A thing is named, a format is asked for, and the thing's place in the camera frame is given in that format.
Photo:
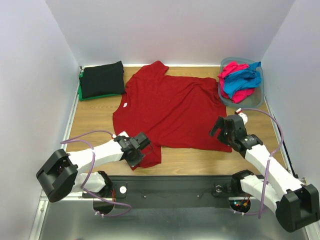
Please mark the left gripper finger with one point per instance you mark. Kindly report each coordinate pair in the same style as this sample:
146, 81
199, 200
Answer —
135, 161
142, 140

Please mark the blue t-shirt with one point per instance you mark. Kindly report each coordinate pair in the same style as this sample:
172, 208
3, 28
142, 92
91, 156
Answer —
244, 79

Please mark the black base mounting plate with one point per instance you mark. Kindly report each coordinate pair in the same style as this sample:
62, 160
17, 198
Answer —
174, 191

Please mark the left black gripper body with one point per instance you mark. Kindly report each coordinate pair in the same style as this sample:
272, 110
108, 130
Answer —
137, 153

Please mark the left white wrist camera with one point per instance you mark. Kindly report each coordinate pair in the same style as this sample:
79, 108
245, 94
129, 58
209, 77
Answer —
121, 134

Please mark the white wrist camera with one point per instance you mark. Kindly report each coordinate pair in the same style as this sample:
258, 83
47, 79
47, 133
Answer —
121, 134
240, 113

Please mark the aluminium frame rail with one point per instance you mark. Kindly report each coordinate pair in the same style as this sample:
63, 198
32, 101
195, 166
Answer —
43, 200

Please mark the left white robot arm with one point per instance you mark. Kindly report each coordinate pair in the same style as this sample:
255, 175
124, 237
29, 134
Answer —
72, 172

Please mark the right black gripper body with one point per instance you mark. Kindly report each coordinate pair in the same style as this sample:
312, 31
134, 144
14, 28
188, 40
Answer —
225, 126

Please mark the folded black t-shirt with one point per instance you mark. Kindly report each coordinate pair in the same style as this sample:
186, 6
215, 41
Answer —
103, 79

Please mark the red t-shirt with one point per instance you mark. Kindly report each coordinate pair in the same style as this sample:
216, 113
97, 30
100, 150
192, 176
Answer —
172, 111

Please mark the folded green t-shirt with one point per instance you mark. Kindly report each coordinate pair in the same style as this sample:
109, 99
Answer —
80, 92

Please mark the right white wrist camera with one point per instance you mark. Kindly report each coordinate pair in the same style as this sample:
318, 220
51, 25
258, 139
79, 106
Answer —
240, 113

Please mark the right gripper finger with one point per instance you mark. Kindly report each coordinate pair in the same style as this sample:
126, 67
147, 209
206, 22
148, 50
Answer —
223, 137
219, 124

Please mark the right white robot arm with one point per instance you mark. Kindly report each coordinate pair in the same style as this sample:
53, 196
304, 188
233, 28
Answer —
295, 204

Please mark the pink t-shirt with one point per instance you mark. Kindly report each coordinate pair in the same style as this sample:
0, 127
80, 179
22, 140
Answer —
239, 95

